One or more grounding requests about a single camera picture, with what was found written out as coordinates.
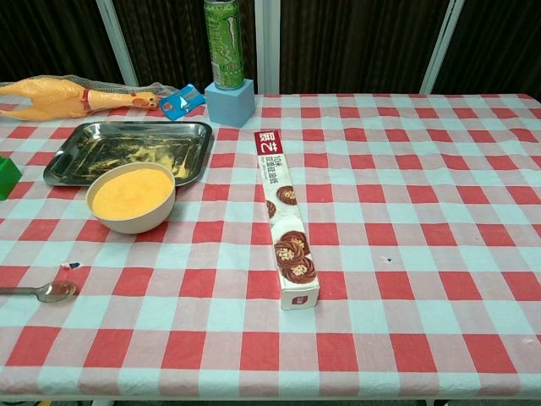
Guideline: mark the yellow rubber chicken toy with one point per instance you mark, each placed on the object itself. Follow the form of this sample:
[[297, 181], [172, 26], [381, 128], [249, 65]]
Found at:
[[50, 99]]

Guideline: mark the silver metal spoon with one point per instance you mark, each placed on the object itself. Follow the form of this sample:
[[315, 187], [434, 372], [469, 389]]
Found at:
[[55, 292]]

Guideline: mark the long baking paper box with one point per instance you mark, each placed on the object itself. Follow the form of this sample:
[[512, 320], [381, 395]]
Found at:
[[283, 211]]

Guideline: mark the green drink can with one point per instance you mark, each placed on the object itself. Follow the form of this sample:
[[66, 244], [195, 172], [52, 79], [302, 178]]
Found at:
[[224, 46]]

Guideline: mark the blue foam cube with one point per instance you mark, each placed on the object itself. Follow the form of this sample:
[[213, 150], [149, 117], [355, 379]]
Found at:
[[230, 108]]

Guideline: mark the white partition post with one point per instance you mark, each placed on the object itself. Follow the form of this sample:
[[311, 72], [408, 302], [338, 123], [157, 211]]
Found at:
[[268, 46], [120, 46], [441, 46]]

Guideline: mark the blue card package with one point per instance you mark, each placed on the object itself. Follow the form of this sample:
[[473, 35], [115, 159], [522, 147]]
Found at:
[[181, 101]]

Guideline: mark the rectangular steel tray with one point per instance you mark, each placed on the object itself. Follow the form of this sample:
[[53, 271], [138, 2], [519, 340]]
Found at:
[[127, 144]]

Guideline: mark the green toy brick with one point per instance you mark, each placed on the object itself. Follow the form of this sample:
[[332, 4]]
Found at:
[[7, 177]]

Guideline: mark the beige bowl of orange powder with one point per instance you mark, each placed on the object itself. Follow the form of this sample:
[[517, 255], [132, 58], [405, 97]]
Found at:
[[131, 199]]

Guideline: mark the red white checkered tablecloth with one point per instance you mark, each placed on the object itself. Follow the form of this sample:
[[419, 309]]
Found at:
[[380, 254]]

